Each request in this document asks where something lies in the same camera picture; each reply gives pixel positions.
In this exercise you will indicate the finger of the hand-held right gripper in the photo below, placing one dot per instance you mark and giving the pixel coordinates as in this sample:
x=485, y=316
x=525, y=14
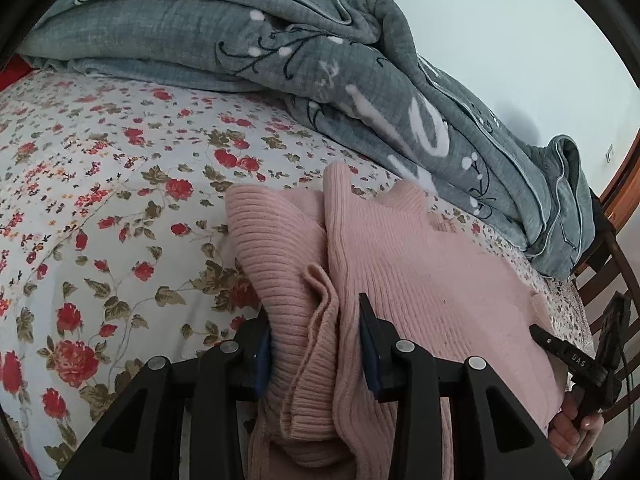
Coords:
x=565, y=352
x=614, y=325

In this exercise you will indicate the person's right hand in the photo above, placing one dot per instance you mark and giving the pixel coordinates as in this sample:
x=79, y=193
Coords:
x=565, y=430

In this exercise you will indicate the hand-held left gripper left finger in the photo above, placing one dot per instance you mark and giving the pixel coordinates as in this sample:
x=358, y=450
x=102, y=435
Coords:
x=262, y=365

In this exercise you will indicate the wooden bed rail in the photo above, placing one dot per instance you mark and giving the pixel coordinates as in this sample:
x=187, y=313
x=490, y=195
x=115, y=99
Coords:
x=607, y=270

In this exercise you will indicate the red cloth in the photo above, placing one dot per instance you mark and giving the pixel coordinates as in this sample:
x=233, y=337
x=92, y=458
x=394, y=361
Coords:
x=12, y=72

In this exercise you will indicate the grey floral quilt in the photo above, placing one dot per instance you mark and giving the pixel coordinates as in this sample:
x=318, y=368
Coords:
x=250, y=20

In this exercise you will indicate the floral bed sheet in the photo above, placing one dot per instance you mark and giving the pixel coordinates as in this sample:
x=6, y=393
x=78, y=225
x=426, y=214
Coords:
x=100, y=185

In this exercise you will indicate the white wall switch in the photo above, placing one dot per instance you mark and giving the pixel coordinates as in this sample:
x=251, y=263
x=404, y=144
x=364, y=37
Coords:
x=610, y=152

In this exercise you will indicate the wooden door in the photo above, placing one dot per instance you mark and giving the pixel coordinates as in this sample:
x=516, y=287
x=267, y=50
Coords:
x=622, y=180

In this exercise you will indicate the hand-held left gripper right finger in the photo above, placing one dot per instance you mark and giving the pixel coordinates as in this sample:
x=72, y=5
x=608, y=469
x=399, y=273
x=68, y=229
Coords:
x=371, y=370

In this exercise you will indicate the pink knit sweater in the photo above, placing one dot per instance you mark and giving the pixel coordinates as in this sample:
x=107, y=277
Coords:
x=425, y=270

